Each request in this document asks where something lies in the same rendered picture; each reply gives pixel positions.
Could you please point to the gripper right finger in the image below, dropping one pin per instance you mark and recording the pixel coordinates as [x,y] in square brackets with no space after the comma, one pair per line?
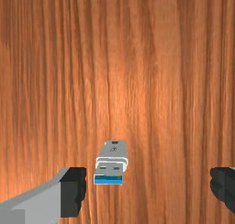
[225,184]

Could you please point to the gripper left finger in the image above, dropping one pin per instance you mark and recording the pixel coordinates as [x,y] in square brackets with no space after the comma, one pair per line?
[46,200]

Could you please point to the silver USB stick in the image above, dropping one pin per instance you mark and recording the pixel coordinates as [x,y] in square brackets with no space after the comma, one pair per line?
[111,160]

